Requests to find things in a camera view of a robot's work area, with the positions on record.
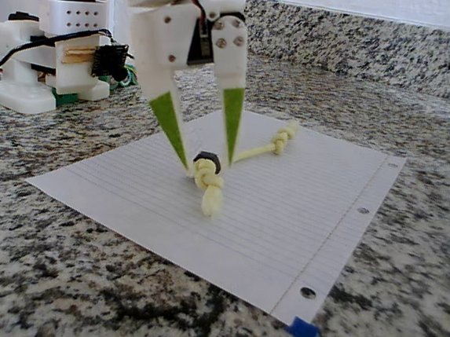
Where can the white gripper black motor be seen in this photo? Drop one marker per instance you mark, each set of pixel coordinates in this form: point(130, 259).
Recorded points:
point(158, 48)

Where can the black hex nut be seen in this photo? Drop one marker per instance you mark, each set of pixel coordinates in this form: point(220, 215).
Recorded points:
point(209, 158)

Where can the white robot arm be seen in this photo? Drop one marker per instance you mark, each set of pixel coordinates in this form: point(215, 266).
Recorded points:
point(49, 15)

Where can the wooden stick spacer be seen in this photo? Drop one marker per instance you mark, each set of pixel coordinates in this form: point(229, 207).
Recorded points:
point(79, 56)

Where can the lined white paper sheet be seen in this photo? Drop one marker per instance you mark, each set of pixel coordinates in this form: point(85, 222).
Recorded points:
point(283, 221)

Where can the granite backsplash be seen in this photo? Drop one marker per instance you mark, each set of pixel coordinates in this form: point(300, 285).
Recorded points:
point(358, 46)

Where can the blue tape piece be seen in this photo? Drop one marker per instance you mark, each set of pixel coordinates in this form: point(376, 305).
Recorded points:
point(303, 330)

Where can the black camera board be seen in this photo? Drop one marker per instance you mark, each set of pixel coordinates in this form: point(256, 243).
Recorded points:
point(108, 61)

